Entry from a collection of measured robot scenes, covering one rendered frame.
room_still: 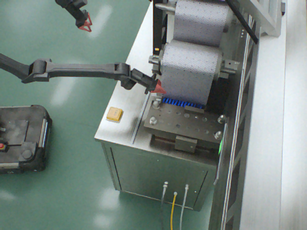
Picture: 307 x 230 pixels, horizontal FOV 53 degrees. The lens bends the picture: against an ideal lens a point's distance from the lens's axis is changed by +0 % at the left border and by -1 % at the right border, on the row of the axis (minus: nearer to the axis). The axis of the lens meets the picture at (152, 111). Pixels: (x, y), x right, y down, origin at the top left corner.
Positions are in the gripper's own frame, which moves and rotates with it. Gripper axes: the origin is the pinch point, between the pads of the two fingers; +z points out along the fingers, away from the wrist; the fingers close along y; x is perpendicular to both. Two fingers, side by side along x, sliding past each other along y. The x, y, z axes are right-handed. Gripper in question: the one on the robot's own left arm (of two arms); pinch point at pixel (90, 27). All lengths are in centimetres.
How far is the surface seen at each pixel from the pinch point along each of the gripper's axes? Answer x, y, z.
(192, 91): -51, -56, 20
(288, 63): -94, -68, 8
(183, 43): -53, -35, 9
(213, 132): -54, -74, 33
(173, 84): -44, -53, 14
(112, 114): -5, -55, 17
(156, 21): -41.8, -16.4, 4.5
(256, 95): -83, -98, -23
